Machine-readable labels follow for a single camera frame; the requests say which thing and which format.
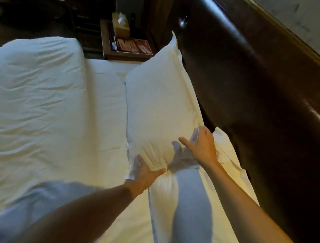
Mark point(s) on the person's right hand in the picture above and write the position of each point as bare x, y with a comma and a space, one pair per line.
203, 150

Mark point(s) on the person's left hand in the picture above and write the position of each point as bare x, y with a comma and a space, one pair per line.
142, 180

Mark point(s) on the white pillow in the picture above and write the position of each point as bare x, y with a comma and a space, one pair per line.
162, 205
160, 100

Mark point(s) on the white bed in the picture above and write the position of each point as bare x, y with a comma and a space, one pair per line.
107, 112

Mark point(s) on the person's right forearm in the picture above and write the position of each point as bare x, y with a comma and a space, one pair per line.
245, 207

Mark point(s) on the person's left forearm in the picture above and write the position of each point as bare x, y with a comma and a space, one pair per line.
87, 217

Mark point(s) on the brown leather headboard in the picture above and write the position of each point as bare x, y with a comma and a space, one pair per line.
250, 87

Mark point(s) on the wooden nightstand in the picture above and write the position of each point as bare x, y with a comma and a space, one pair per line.
130, 57

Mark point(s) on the red magazine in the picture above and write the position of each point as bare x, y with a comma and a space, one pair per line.
132, 45

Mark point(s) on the yellow tissue box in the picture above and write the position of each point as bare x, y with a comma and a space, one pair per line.
121, 27

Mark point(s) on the dark wooden cabinet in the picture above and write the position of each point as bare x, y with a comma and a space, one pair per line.
85, 30

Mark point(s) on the large map wall print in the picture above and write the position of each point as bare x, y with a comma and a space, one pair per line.
295, 17

